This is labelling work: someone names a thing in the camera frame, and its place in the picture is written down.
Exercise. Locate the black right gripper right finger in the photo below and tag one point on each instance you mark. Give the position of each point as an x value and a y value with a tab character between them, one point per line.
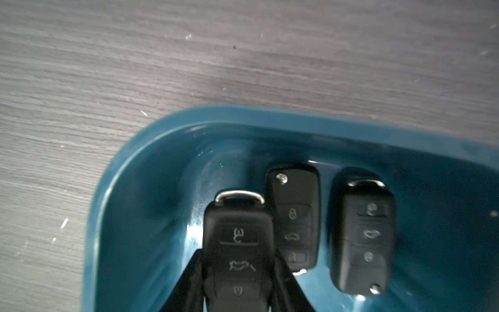
287	295

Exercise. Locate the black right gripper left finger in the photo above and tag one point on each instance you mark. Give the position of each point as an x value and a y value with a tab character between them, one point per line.
188	294

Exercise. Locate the teal plastic storage tray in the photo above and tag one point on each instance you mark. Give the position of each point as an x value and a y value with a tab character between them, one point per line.
145	220

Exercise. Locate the black key fob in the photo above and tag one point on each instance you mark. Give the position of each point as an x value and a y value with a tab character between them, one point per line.
293	196
362	236

